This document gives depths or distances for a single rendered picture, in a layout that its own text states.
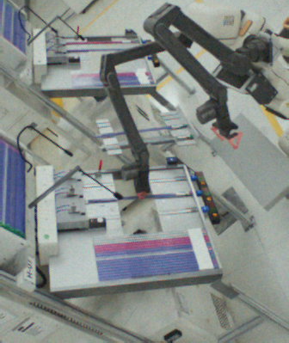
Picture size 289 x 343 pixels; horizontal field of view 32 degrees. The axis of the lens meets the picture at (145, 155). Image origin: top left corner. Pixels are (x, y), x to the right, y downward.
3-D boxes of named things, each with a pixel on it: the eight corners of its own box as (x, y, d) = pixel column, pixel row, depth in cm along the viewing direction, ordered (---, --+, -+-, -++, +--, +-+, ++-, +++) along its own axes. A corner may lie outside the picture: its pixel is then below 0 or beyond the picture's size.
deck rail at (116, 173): (182, 173, 270) (184, 163, 266) (183, 175, 269) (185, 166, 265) (46, 182, 258) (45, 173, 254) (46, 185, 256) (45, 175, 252)
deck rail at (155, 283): (219, 278, 219) (222, 269, 216) (220, 282, 218) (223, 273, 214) (51, 297, 207) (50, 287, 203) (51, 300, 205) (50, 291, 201)
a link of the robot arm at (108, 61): (99, 54, 212) (92, 54, 222) (107, 86, 216) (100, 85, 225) (192, 28, 227) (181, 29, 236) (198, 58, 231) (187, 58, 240)
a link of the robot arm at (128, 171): (148, 151, 229) (140, 149, 237) (124, 157, 225) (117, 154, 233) (151, 177, 232) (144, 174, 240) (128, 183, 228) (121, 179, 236)
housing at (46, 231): (53, 186, 257) (52, 164, 248) (58, 263, 221) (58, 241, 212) (38, 186, 256) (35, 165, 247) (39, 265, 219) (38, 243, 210)
